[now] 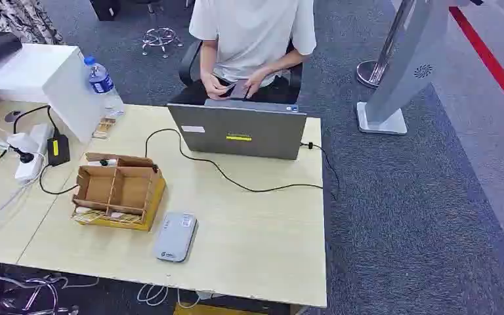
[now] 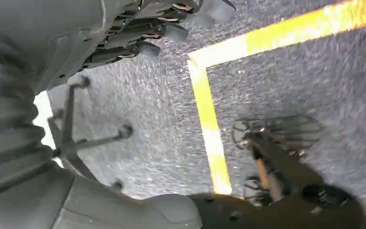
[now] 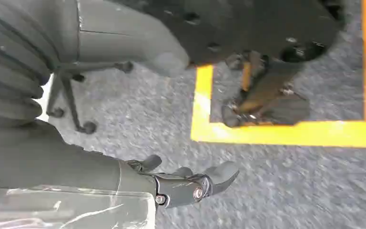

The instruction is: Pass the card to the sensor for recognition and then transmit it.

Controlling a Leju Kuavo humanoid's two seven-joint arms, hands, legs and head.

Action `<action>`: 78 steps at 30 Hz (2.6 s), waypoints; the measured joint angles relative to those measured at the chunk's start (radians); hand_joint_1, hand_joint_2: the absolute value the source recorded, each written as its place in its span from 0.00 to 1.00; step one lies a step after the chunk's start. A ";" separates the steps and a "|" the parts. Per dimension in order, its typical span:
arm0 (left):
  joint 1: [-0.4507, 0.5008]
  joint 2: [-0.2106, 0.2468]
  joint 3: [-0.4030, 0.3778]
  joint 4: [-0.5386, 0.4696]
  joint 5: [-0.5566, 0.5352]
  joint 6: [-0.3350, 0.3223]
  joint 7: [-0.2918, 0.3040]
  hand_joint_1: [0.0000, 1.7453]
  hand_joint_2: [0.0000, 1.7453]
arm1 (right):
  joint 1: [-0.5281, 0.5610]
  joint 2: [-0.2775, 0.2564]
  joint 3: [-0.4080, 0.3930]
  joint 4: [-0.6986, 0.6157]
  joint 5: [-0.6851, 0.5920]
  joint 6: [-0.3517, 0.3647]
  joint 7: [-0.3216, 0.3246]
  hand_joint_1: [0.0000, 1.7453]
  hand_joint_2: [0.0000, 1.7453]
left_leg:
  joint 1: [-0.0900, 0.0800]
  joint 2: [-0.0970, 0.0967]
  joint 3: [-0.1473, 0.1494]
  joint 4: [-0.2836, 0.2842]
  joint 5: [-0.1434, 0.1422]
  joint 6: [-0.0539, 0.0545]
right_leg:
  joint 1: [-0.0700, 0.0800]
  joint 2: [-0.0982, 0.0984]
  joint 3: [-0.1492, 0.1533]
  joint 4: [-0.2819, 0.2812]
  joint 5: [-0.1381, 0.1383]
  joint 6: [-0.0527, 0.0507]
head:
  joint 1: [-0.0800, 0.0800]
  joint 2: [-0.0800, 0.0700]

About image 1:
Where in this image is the black laptop power cable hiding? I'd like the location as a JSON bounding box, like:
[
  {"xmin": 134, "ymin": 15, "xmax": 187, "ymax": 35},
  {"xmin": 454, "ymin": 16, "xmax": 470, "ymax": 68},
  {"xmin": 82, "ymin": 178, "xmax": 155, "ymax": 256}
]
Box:
[{"xmin": 144, "ymin": 128, "xmax": 341, "ymax": 194}]

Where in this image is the grey standing kiosk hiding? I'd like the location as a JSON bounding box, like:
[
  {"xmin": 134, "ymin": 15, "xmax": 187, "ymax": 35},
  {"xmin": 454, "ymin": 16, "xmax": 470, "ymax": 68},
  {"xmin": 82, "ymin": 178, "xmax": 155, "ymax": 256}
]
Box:
[{"xmin": 356, "ymin": 0, "xmax": 471, "ymax": 136}]

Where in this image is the white cable under desk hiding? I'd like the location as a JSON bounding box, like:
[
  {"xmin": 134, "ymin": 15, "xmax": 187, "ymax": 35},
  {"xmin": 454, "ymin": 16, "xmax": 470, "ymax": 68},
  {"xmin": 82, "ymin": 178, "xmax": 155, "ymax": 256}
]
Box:
[{"xmin": 136, "ymin": 283, "xmax": 201, "ymax": 310}]

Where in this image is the clear plastic water bottle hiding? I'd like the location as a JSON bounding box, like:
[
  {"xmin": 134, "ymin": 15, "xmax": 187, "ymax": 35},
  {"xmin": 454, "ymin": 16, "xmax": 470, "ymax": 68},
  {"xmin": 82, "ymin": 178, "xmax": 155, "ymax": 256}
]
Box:
[{"xmin": 83, "ymin": 55, "xmax": 126, "ymax": 118}]

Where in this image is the chrome stanchion post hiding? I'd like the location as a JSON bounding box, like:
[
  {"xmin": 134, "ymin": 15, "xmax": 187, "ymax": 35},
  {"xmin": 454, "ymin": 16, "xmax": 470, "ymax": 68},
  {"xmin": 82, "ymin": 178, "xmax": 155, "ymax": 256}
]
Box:
[{"xmin": 356, "ymin": 0, "xmax": 413, "ymax": 90}]

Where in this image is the black bag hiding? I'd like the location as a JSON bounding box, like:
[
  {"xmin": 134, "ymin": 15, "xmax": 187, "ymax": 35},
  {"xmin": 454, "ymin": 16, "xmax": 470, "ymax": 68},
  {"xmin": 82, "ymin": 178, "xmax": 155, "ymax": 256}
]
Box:
[{"xmin": 89, "ymin": 0, "xmax": 121, "ymax": 22}]

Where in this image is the white charger plug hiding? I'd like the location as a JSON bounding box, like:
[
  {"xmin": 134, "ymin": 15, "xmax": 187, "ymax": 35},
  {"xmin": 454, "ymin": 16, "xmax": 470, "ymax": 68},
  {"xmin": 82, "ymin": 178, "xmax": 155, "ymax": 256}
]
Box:
[{"xmin": 7, "ymin": 132, "xmax": 39, "ymax": 154}]

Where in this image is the person's left hand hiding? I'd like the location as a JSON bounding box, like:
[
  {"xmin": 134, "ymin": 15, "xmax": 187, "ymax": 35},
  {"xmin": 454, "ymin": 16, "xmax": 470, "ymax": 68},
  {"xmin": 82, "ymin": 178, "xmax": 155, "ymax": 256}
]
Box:
[{"xmin": 243, "ymin": 67, "xmax": 274, "ymax": 100}]

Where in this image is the chrome chair base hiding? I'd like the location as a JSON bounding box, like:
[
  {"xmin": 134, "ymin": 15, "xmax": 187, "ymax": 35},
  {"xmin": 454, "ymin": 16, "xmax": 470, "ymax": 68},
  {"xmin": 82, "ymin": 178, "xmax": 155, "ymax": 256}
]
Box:
[{"xmin": 140, "ymin": 26, "xmax": 184, "ymax": 59}]

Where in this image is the small wooden card stack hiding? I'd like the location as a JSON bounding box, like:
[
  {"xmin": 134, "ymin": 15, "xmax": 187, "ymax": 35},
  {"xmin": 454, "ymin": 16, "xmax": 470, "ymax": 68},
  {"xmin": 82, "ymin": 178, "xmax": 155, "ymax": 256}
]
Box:
[{"xmin": 92, "ymin": 117, "xmax": 117, "ymax": 140}]

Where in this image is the black plug with cable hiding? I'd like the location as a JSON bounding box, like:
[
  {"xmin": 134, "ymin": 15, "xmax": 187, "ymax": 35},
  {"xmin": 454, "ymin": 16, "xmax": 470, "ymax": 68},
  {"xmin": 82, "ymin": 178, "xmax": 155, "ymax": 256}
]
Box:
[{"xmin": 0, "ymin": 140, "xmax": 35, "ymax": 165}]

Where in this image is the person in patterned clothing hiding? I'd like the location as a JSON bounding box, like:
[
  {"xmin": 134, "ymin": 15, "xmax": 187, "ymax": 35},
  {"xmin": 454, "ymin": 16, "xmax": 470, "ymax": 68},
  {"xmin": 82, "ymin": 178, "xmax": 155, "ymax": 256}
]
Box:
[{"xmin": 0, "ymin": 0, "xmax": 66, "ymax": 46}]

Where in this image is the white power strip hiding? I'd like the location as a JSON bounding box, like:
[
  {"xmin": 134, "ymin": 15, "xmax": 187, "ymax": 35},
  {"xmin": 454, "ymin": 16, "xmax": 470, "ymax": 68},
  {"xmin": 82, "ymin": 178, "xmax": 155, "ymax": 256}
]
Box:
[{"xmin": 14, "ymin": 123, "xmax": 55, "ymax": 184}]

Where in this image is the black power adapter brick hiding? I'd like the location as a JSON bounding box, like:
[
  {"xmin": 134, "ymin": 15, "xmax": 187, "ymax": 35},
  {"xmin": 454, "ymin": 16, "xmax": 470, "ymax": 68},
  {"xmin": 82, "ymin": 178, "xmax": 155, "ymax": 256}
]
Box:
[{"xmin": 47, "ymin": 133, "xmax": 71, "ymax": 167}]

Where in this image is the dark smartphone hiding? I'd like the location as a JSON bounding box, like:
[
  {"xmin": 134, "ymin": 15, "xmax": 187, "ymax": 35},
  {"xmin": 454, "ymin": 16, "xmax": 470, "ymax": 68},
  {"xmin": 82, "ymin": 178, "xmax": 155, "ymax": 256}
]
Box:
[{"xmin": 229, "ymin": 79, "xmax": 251, "ymax": 100}]

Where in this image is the person's hand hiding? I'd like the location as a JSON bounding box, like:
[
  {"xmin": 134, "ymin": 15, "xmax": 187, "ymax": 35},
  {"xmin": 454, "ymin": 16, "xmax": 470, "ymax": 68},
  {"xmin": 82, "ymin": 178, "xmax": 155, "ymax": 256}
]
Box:
[
  {"xmin": 243, "ymin": 67, "xmax": 274, "ymax": 100},
  {"xmin": 200, "ymin": 72, "xmax": 232, "ymax": 101}
]

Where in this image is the grey laptop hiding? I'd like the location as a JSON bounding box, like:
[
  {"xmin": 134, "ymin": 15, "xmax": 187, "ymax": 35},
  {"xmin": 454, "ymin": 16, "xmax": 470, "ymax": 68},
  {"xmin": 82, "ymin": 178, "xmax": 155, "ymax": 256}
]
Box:
[{"xmin": 167, "ymin": 98, "xmax": 308, "ymax": 161}]

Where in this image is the person's right hand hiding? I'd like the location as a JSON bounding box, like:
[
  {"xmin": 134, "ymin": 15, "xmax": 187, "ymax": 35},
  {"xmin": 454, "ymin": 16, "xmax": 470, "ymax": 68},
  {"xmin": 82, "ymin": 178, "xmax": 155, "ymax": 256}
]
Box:
[{"xmin": 200, "ymin": 72, "xmax": 232, "ymax": 101}]

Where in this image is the yellow crate under desk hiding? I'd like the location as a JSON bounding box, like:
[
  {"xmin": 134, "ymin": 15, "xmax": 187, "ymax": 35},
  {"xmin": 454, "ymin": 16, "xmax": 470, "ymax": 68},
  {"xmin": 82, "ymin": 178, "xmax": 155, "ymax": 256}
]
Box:
[{"xmin": 173, "ymin": 303, "xmax": 270, "ymax": 315}]

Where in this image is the wooden card box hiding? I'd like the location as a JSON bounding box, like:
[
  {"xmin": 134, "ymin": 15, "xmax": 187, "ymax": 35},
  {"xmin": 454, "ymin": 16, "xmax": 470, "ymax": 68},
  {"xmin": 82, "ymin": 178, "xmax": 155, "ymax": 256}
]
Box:
[{"xmin": 71, "ymin": 152, "xmax": 167, "ymax": 232}]

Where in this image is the white box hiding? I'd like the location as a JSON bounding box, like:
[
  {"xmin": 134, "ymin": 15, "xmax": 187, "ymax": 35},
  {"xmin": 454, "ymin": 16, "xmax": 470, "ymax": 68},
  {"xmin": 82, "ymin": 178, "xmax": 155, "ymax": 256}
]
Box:
[{"xmin": 0, "ymin": 43, "xmax": 105, "ymax": 144}]

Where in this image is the red barrier belt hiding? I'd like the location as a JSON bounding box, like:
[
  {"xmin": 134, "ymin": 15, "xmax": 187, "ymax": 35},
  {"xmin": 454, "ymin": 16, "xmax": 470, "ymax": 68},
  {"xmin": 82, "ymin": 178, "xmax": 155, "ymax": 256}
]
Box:
[{"xmin": 448, "ymin": 6, "xmax": 504, "ymax": 125}]

